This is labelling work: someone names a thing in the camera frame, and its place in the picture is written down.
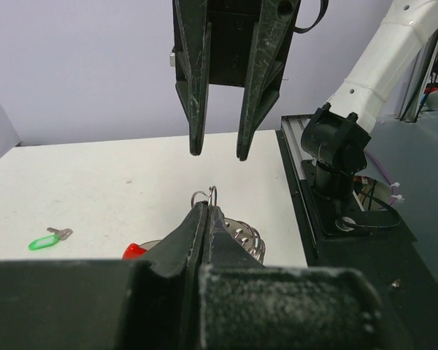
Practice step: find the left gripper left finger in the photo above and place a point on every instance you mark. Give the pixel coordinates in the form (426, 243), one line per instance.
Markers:
(148, 303)

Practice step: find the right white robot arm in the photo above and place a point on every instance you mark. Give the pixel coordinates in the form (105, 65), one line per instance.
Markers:
(338, 132)

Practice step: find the green tagged key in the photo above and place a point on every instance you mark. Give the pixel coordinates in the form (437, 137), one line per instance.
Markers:
(55, 237)

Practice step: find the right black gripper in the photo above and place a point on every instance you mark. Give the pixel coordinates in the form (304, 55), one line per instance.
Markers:
(249, 41)

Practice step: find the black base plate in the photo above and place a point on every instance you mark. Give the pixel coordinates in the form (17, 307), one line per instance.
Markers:
(387, 228)

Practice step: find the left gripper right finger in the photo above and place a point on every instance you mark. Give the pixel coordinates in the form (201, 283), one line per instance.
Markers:
(245, 305)

